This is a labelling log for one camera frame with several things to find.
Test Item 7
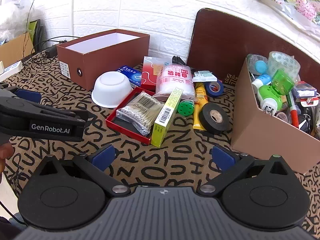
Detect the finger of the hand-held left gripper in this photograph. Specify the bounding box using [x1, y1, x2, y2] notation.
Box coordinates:
[0, 96, 89, 122]
[0, 82, 42, 103]

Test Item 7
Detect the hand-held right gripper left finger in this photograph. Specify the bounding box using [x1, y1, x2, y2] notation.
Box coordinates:
[34, 144, 131, 197]

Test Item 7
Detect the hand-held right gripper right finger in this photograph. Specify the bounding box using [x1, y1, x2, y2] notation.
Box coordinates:
[197, 144, 295, 197]

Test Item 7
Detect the red shallow tray box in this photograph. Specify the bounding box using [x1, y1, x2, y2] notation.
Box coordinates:
[106, 87, 160, 145]

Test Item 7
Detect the bag of cotton swabs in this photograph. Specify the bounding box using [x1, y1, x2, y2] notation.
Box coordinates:
[116, 91, 165, 137]

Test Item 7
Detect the brown cardboard box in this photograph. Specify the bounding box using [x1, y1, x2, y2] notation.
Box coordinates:
[56, 29, 150, 91]

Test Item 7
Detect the yellow-green carton box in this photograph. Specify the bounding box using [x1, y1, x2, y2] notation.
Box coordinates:
[151, 87, 184, 147]

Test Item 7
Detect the clear container blue lid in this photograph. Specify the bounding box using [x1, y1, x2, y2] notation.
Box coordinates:
[249, 54, 268, 75]

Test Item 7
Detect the person's left hand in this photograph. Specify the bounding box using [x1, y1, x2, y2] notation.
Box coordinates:
[0, 141, 15, 161]

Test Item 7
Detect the black tape roll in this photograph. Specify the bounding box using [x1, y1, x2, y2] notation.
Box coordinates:
[199, 102, 231, 135]

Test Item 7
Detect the letter print tablecloth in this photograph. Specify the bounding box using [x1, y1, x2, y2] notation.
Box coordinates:
[0, 49, 320, 238]

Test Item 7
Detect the tan cardboard box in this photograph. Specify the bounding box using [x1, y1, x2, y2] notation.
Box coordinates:
[230, 57, 320, 174]

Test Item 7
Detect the plain cardboard carton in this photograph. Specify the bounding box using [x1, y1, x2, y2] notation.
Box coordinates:
[0, 32, 35, 68]

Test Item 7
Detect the yellow tube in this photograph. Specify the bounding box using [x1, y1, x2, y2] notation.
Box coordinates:
[193, 82, 209, 131]

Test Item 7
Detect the green round perforated cap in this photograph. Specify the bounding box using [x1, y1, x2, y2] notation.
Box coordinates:
[177, 99, 195, 117]

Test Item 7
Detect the green black folding chair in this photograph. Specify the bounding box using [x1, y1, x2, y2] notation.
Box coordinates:
[27, 19, 45, 53]

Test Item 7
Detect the white bowl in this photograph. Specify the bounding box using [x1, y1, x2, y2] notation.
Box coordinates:
[91, 71, 133, 108]

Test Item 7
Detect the blue tape roll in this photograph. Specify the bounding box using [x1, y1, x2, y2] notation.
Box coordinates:
[205, 80, 224, 97]

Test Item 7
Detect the green white plug-in device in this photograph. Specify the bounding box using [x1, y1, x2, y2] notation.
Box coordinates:
[257, 85, 283, 116]

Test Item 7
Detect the clear plastic bag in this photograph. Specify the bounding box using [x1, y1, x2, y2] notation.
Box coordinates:
[0, 0, 34, 44]

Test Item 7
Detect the white green sachet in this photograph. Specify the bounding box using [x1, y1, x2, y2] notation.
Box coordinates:
[192, 70, 217, 83]

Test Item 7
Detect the red marker pen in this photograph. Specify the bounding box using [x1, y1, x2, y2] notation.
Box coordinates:
[287, 92, 300, 128]

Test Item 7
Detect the blue packet box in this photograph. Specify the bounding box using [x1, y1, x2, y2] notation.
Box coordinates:
[116, 65, 143, 86]

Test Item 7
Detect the white bottle blue cap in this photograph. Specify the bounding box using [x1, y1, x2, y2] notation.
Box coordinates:
[252, 74, 272, 87]

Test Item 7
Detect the black key fob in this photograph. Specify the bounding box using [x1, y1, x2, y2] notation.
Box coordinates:
[299, 107, 314, 133]

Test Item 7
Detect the pink printed plastic bag pack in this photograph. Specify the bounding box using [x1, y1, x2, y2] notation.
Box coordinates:
[152, 64, 196, 102]

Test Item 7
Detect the red and white flat box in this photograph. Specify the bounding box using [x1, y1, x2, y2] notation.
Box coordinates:
[141, 56, 171, 91]

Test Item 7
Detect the green transparent cup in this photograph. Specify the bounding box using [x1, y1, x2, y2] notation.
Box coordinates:
[271, 69, 295, 96]

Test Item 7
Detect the clear blister pack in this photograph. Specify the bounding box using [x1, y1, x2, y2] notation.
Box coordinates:
[291, 81, 320, 106]

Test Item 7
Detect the clear tape roll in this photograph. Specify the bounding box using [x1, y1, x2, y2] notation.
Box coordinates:
[267, 51, 301, 83]

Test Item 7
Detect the dark brown board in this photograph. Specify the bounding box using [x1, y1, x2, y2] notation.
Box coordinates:
[186, 8, 320, 90]

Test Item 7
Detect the black power adapter cable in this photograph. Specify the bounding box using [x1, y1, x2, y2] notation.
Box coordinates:
[24, 36, 77, 63]

